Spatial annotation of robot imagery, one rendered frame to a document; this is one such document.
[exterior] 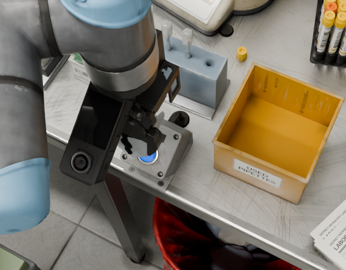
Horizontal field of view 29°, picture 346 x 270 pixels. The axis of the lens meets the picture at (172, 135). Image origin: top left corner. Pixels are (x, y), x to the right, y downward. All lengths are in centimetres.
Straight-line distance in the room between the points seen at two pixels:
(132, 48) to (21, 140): 14
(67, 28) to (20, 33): 4
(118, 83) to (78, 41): 8
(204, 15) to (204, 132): 18
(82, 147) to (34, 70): 16
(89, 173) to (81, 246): 118
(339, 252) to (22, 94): 54
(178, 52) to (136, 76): 31
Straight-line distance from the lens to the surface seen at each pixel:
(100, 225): 188
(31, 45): 57
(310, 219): 96
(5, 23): 57
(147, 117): 72
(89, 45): 58
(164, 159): 91
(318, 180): 98
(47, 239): 190
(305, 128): 100
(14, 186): 50
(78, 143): 70
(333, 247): 94
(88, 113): 70
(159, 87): 73
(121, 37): 57
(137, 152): 82
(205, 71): 93
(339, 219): 95
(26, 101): 54
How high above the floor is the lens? 179
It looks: 66 degrees down
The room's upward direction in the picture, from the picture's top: 7 degrees counter-clockwise
